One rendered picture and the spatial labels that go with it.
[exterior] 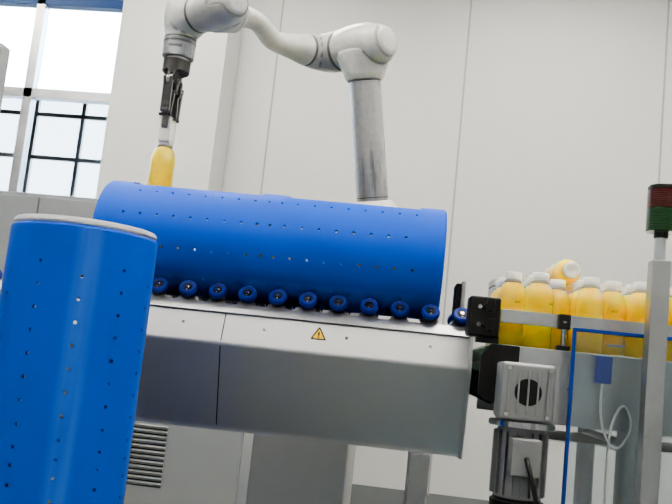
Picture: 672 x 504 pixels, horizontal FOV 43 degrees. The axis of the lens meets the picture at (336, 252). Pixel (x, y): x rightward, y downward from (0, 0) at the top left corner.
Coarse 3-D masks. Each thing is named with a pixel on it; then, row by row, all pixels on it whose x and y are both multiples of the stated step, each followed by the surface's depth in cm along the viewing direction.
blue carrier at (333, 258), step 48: (144, 192) 213; (192, 192) 214; (192, 240) 206; (240, 240) 205; (288, 240) 205; (336, 240) 204; (384, 240) 203; (432, 240) 203; (240, 288) 210; (288, 288) 208; (336, 288) 206; (384, 288) 204; (432, 288) 203
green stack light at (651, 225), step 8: (648, 208) 177; (656, 208) 176; (664, 208) 175; (648, 216) 177; (656, 216) 175; (664, 216) 175; (648, 224) 177; (656, 224) 175; (664, 224) 174; (648, 232) 179
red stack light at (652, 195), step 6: (648, 192) 178; (654, 192) 176; (660, 192) 176; (666, 192) 175; (648, 198) 178; (654, 198) 176; (660, 198) 175; (666, 198) 175; (648, 204) 178; (654, 204) 176; (660, 204) 175; (666, 204) 175
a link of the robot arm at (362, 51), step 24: (360, 24) 258; (336, 48) 262; (360, 48) 255; (384, 48) 254; (360, 72) 258; (384, 72) 262; (360, 96) 260; (360, 120) 260; (360, 144) 261; (384, 144) 264; (360, 168) 262; (384, 168) 263; (360, 192) 263; (384, 192) 263
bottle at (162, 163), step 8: (160, 144) 228; (160, 152) 227; (168, 152) 227; (152, 160) 227; (160, 160) 226; (168, 160) 227; (152, 168) 227; (160, 168) 226; (168, 168) 227; (152, 176) 226; (160, 176) 226; (168, 176) 227; (152, 184) 226; (160, 184) 226; (168, 184) 227
